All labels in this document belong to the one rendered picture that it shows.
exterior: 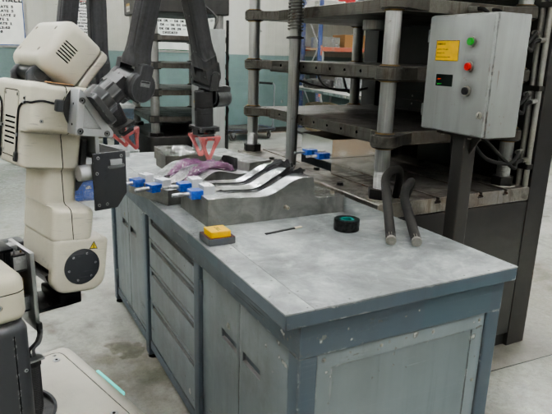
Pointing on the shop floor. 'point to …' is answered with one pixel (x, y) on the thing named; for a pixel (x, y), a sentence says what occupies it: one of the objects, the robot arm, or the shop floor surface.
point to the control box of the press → (472, 93)
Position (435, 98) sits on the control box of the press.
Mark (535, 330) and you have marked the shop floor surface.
